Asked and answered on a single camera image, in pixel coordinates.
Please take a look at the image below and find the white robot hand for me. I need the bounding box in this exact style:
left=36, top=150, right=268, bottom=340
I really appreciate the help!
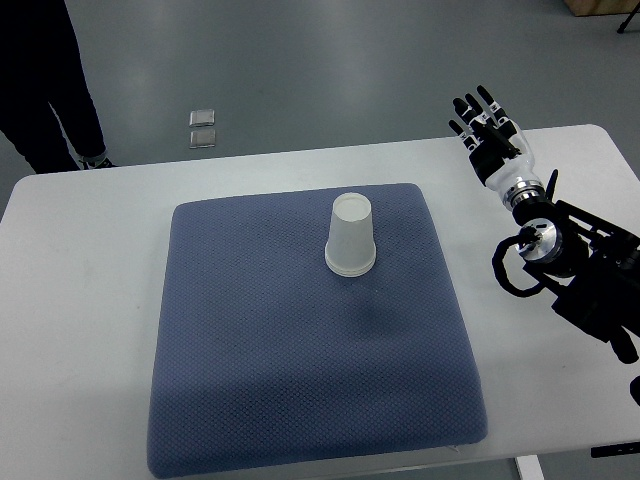
left=448, top=85, right=543, bottom=203

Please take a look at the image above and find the white paper cup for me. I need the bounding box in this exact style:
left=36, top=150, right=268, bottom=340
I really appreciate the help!
left=325, top=192, right=376, bottom=262
left=324, top=246, right=377, bottom=278

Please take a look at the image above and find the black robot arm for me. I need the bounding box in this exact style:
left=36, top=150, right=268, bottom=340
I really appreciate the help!
left=449, top=86, right=639, bottom=364

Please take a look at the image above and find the cardboard box corner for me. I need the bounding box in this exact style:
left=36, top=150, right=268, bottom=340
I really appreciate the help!
left=564, top=0, right=637, bottom=17

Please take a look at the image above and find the black tripod leg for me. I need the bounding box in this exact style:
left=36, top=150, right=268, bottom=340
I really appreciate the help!
left=616, top=3, right=640, bottom=34

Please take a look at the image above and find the white paper cup on cushion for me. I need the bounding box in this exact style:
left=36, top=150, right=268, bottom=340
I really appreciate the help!
left=325, top=192, right=376, bottom=262

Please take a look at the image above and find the lower metal floor plate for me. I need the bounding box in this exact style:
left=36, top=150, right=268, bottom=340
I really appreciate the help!
left=189, top=128, right=216, bottom=149

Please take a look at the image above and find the metal floor plate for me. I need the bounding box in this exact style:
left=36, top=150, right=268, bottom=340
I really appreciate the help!
left=189, top=109, right=215, bottom=128
left=189, top=128, right=216, bottom=149

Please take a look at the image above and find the upper metal floor plate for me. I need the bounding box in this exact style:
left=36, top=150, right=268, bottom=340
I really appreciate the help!
left=189, top=109, right=215, bottom=128

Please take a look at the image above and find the blue textured cushion mat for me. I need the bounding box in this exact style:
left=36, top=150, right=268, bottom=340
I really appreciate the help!
left=147, top=183, right=487, bottom=478

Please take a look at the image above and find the white table leg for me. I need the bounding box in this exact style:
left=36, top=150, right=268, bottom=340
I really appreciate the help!
left=515, top=455, right=545, bottom=480

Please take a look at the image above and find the black table control panel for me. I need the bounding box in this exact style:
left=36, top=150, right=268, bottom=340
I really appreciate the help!
left=590, top=442, right=640, bottom=459

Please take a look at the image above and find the person in black trousers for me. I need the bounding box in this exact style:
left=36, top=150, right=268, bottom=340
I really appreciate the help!
left=1, top=1, right=108, bottom=174

